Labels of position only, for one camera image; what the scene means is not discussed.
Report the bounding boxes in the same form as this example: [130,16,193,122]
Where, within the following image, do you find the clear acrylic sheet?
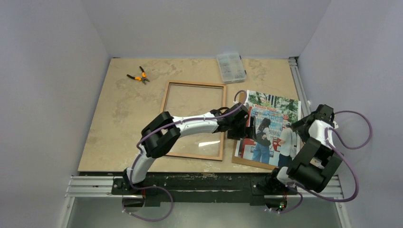
[163,84,223,157]

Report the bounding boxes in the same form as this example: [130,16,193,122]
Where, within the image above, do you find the orange black pliers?
[126,66,150,85]

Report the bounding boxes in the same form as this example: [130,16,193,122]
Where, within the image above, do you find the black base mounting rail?
[111,172,297,207]

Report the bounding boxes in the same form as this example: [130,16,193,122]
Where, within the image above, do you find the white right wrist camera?
[331,114,339,129]

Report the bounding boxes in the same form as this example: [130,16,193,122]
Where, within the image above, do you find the blue wooden picture frame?
[157,80,228,162]

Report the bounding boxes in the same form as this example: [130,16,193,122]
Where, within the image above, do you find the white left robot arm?
[123,103,256,194]

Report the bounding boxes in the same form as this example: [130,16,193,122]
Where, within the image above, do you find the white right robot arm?
[266,104,342,193]

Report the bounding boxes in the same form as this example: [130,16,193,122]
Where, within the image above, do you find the clear plastic screw box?
[216,52,247,84]

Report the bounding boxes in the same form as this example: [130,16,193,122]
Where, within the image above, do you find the colour photo print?
[236,91,301,167]

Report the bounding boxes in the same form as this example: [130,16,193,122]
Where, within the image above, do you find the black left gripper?
[228,116,256,142]

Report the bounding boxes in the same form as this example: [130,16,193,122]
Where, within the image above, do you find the brown cardboard backing board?
[231,93,278,171]

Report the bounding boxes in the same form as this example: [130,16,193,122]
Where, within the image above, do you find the aluminium right side rail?
[288,57,337,193]

